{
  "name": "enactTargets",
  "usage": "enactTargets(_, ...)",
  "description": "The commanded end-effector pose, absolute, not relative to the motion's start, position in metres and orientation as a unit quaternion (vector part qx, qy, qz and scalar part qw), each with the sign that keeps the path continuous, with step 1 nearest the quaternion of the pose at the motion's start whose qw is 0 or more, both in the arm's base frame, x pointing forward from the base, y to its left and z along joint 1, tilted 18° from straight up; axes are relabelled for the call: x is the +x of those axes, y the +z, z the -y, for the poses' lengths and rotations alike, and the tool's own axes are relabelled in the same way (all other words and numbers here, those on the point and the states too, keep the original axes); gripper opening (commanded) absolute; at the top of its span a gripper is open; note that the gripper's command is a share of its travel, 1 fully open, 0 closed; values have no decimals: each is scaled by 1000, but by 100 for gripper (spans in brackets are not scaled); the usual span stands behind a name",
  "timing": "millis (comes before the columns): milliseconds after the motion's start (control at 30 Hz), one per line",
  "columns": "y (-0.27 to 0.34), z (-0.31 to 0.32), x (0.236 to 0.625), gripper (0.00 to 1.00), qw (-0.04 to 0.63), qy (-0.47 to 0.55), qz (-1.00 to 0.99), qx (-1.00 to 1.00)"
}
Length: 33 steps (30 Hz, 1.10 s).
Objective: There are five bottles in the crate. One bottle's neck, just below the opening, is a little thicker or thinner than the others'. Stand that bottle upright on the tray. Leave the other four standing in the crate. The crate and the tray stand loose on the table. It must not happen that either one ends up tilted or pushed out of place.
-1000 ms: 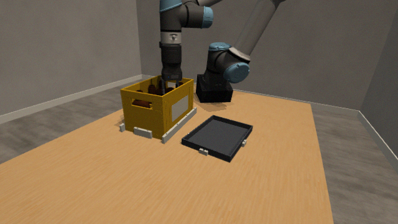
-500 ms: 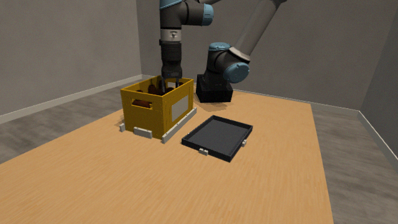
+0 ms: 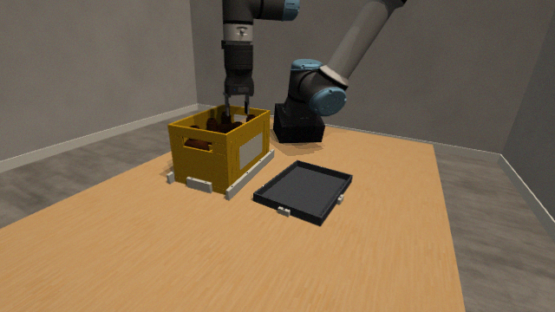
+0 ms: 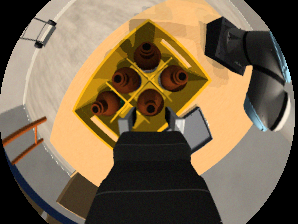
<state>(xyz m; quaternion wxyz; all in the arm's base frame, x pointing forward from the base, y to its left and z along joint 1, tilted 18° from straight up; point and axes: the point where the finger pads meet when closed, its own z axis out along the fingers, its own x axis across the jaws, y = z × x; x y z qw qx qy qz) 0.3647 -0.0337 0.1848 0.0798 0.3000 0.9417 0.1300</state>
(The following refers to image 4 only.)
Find yellow crate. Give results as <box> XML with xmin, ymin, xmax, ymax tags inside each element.
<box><xmin>72</xmin><ymin>19</ymin><xmax>212</xmax><ymax>150</ymax></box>

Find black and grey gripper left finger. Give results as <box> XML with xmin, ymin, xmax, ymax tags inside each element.
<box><xmin>118</xmin><ymin>107</ymin><xmax>137</xmax><ymax>135</ymax></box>

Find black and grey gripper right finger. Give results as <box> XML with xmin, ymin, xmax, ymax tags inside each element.
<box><xmin>165</xmin><ymin>107</ymin><xmax>185</xmax><ymax>134</ymax></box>

